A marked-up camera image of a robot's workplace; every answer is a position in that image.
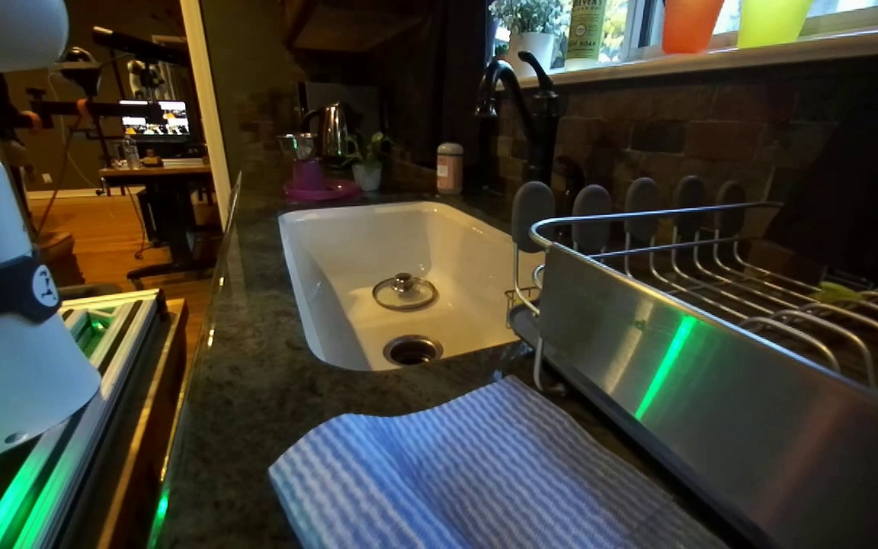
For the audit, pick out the dark wooden desk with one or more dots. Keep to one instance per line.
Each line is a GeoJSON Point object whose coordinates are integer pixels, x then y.
{"type": "Point", "coordinates": [160, 188]}

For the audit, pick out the metal sink drain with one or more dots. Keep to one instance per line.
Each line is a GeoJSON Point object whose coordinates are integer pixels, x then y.
{"type": "Point", "coordinates": [413, 348]}

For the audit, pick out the green leafy houseplant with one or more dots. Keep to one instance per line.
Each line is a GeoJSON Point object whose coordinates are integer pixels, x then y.
{"type": "Point", "coordinates": [370, 162]}

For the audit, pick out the robot base platform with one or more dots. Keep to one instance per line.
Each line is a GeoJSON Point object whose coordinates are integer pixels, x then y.
{"type": "Point", "coordinates": [84, 437]}

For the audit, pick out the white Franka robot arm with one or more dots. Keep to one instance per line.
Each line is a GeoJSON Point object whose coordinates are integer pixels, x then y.
{"type": "Point", "coordinates": [0, 355]}

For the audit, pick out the round metal sink stopper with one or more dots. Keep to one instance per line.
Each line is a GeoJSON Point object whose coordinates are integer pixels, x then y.
{"type": "Point", "coordinates": [405, 291]}

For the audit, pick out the purple plastic dish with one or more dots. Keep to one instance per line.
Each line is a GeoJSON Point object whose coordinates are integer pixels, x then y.
{"type": "Point", "coordinates": [318, 183]}

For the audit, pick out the orange plastic cup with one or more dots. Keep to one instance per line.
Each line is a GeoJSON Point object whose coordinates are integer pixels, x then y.
{"type": "Point", "coordinates": [691, 22]}

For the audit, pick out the white soap bottle green label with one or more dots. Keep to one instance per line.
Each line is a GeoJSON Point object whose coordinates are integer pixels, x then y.
{"type": "Point", "coordinates": [588, 30]}

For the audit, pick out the green plastic cup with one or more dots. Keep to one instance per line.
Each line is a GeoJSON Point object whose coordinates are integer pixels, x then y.
{"type": "Point", "coordinates": [773, 21]}

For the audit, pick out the dark bronze kitchen faucet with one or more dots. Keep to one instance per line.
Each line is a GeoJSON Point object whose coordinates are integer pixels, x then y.
{"type": "Point", "coordinates": [519, 116]}

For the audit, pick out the white ceramic sink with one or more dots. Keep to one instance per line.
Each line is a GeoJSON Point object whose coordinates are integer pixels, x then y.
{"type": "Point", "coordinates": [350, 277]}

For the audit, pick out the white framed window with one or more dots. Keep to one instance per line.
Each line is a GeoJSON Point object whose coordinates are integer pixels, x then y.
{"type": "Point", "coordinates": [723, 47]}

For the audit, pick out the blue white striped cloth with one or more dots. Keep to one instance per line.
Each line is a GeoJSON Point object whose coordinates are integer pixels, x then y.
{"type": "Point", "coordinates": [479, 475]}

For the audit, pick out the computer monitor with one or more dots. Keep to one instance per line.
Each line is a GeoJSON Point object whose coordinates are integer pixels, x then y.
{"type": "Point", "coordinates": [154, 116]}

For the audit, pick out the black dish rack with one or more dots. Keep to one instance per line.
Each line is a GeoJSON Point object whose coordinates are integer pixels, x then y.
{"type": "Point", "coordinates": [753, 408]}

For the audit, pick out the white pot with plant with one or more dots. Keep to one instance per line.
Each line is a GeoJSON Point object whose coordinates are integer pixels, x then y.
{"type": "Point", "coordinates": [531, 35]}

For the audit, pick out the white bottle orange label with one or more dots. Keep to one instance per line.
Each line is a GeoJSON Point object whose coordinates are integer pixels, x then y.
{"type": "Point", "coordinates": [449, 168]}

